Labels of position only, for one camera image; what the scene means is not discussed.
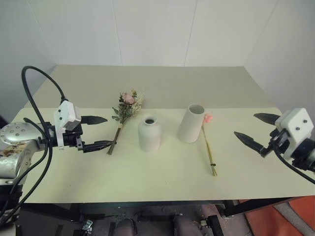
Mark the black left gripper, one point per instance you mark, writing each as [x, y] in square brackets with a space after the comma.
[72, 138]

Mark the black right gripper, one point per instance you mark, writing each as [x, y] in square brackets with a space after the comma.
[279, 138]

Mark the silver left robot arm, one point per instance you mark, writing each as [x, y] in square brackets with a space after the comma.
[15, 134]

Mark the white bottle-shaped vase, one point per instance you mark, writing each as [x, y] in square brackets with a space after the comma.
[149, 135]

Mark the white cylinder vase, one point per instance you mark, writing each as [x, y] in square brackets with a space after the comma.
[190, 125]

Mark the dried bouquet with pink rose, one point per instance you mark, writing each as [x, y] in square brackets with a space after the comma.
[128, 104]

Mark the pink flower on long stem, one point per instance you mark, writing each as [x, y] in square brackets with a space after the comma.
[208, 119]

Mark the silver metal caster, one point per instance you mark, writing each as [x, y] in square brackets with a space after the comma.
[87, 225]

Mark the orange floor mat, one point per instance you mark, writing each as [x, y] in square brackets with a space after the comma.
[275, 221]

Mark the dark rounded shape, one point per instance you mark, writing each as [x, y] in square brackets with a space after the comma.
[125, 226]

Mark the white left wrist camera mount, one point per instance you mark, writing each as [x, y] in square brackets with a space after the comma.
[66, 111]

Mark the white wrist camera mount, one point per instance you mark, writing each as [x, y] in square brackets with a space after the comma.
[295, 121]
[66, 111]

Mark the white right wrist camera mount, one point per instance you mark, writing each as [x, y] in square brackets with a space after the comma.
[295, 121]

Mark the black table frame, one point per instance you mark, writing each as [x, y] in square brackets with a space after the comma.
[246, 206]

